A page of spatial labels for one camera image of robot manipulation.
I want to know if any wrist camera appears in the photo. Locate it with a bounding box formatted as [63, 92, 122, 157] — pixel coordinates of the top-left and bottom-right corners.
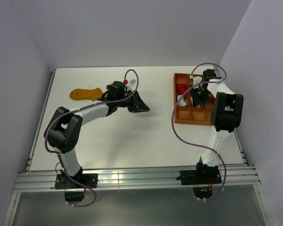
[123, 79, 137, 91]
[189, 75, 202, 85]

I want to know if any red rolled sock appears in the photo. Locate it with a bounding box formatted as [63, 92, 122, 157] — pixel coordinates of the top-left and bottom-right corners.
[176, 83, 186, 95]

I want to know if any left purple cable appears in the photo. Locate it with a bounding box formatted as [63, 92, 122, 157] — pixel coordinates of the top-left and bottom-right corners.
[44, 69, 139, 208]

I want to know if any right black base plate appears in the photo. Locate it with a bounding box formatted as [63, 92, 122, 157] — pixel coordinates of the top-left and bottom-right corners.
[176, 170, 222, 186]

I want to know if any mustard yellow sock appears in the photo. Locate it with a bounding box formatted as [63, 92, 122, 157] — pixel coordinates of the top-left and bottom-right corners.
[69, 88, 103, 101]

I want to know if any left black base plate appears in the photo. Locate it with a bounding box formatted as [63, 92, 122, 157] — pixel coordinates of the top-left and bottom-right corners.
[54, 174, 98, 189]

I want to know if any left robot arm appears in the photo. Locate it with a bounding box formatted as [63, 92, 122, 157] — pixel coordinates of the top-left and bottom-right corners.
[44, 80, 150, 188]

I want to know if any aluminium frame rail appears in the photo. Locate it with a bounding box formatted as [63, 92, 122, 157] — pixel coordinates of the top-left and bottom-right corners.
[13, 164, 260, 193]

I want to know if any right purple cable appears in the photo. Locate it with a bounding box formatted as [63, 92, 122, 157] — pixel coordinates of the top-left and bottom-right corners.
[171, 62, 228, 201]

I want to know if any purple cable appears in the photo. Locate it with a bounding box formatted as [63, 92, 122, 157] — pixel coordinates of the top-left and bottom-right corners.
[44, 69, 139, 208]
[171, 62, 228, 201]

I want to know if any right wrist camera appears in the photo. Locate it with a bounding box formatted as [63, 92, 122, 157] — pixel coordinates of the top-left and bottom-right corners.
[189, 75, 202, 85]

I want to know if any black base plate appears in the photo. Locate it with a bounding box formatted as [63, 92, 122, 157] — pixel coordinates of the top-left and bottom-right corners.
[176, 170, 222, 186]
[54, 174, 98, 189]

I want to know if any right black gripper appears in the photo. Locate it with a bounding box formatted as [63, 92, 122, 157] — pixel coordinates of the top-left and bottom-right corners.
[189, 85, 211, 108]

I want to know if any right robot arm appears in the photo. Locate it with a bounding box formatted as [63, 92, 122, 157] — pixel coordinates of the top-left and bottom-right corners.
[190, 69, 244, 184]

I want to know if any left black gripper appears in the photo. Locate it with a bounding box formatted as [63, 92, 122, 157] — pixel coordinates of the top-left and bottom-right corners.
[117, 91, 150, 113]

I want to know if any wooden compartment tray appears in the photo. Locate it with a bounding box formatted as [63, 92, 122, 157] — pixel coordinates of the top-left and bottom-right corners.
[173, 73, 215, 126]

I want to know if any white black striped sock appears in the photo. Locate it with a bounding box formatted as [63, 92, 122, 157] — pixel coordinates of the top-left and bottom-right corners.
[177, 98, 188, 107]

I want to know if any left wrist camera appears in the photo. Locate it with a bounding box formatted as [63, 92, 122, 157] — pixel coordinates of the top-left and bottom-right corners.
[123, 79, 137, 91]

